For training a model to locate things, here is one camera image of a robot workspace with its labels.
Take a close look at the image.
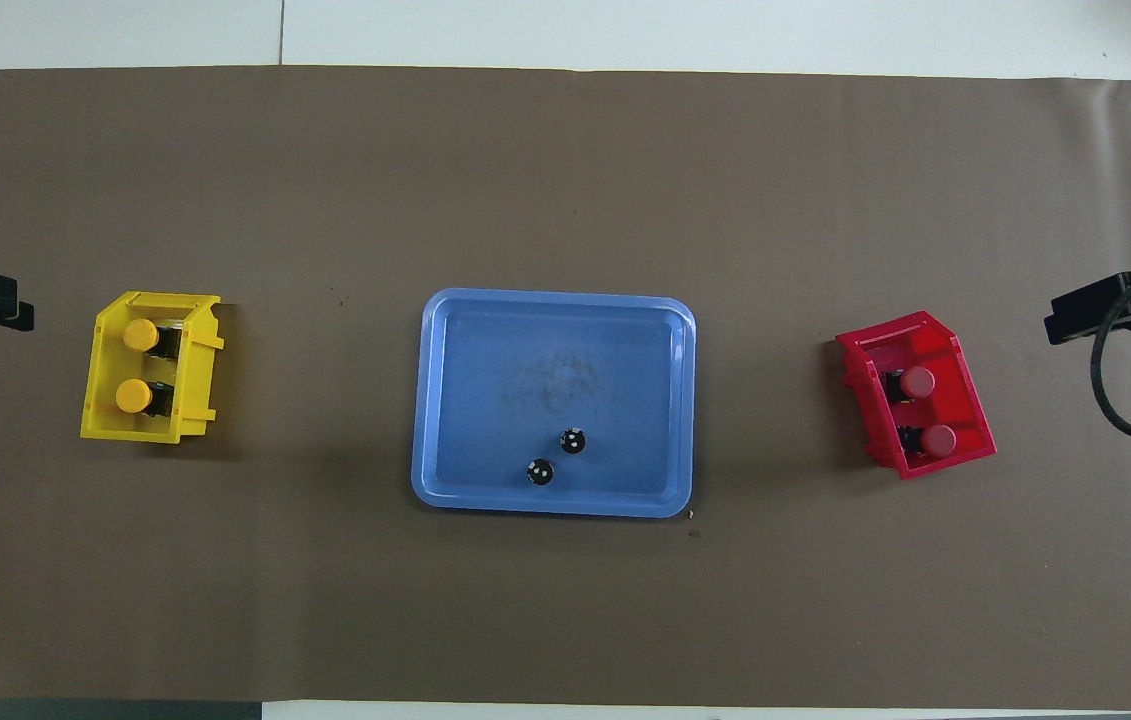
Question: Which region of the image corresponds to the blue plastic tray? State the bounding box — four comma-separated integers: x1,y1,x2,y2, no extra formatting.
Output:
411,288,697,519

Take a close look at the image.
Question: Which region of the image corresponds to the red plastic bin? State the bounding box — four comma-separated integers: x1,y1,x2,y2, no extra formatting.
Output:
834,311,997,481

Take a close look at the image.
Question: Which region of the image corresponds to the red push button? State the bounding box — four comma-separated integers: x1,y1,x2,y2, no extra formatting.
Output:
880,365,937,403
897,424,958,461

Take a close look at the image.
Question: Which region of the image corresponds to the yellow push button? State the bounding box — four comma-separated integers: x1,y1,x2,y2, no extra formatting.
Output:
115,378,176,417
122,318,188,356

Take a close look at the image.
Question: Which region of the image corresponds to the yellow plastic bin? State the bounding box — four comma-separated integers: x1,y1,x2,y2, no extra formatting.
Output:
80,291,226,444

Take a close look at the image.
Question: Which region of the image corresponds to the brown table mat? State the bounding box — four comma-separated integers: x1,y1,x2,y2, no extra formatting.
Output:
0,65,1131,711

